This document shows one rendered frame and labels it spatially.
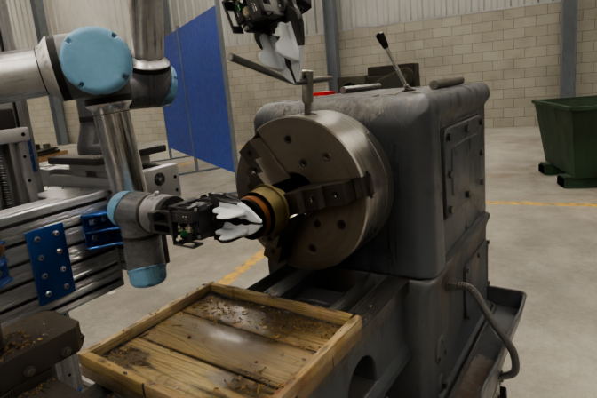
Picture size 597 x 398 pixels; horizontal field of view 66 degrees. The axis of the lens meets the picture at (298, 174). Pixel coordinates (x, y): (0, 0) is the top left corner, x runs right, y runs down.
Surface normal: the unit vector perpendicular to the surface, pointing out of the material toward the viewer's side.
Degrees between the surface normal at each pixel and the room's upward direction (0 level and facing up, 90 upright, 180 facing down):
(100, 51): 89
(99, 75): 89
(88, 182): 90
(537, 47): 90
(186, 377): 0
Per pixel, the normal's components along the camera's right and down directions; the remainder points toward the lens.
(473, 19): -0.41, 0.21
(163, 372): -0.09, -0.98
